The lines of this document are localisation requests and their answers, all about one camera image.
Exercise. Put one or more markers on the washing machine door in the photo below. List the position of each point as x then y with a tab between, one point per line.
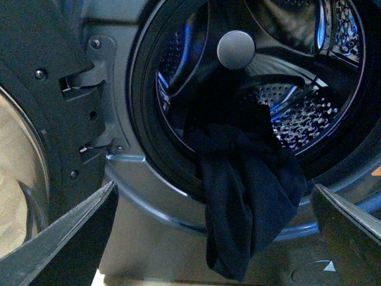
50	120

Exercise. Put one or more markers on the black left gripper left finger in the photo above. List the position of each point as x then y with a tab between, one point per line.
69	251

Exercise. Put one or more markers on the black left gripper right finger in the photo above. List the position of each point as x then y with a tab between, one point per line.
352	236

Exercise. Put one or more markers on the dark navy garment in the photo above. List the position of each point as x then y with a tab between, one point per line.
253	185

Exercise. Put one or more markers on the grey front-load washing machine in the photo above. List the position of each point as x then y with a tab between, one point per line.
170	67

